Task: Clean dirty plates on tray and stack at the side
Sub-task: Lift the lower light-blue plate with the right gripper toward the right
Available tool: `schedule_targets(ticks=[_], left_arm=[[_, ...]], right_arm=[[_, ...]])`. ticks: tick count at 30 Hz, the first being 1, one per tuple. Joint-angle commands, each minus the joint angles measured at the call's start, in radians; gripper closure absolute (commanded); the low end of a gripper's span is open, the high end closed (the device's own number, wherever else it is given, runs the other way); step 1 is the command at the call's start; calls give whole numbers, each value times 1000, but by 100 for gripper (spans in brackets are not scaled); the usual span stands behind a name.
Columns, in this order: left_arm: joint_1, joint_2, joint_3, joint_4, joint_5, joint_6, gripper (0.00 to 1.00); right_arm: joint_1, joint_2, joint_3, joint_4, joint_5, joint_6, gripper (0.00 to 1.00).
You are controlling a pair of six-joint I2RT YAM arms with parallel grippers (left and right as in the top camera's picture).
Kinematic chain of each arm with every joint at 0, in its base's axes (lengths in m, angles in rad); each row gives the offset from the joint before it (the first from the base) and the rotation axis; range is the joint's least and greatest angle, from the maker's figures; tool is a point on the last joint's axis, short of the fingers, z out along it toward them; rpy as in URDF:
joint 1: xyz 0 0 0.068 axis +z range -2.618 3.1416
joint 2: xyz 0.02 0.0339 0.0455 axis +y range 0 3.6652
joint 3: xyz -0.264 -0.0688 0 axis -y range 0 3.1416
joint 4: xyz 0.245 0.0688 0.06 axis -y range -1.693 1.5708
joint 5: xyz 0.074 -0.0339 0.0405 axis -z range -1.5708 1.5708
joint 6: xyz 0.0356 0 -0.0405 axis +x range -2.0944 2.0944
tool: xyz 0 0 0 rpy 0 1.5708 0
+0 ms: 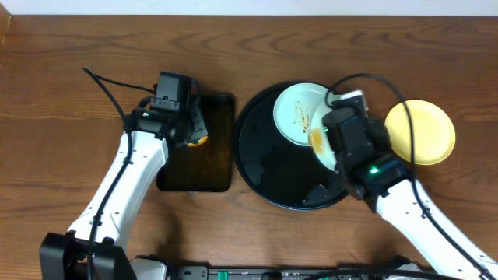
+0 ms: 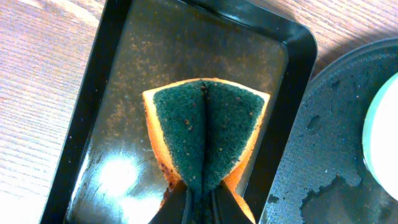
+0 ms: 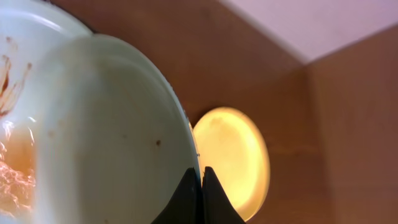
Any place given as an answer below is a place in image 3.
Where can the yellow plate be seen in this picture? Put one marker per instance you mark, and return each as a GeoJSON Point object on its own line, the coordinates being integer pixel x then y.
{"type": "Point", "coordinates": [231, 144]}

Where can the light blue plate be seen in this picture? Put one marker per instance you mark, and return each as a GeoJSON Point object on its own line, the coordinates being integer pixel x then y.
{"type": "Point", "coordinates": [113, 140]}
{"type": "Point", "coordinates": [29, 29]}

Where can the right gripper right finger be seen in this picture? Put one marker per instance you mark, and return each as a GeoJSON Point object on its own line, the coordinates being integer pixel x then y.
{"type": "Point", "coordinates": [217, 207]}

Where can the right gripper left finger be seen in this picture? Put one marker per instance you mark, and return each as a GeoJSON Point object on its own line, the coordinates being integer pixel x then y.
{"type": "Point", "coordinates": [185, 205]}

